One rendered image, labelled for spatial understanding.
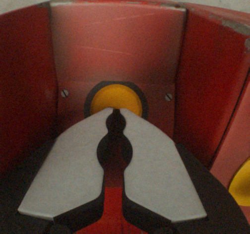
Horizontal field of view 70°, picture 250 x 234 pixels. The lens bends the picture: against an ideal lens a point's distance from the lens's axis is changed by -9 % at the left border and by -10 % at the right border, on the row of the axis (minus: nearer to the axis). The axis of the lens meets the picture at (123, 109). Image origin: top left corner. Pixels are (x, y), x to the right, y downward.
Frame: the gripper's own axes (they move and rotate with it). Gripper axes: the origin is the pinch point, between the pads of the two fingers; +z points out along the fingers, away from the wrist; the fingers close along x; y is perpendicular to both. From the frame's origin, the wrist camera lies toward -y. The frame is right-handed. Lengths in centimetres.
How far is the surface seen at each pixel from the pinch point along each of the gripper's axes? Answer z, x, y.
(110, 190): 9.8, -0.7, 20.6
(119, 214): 5.5, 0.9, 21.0
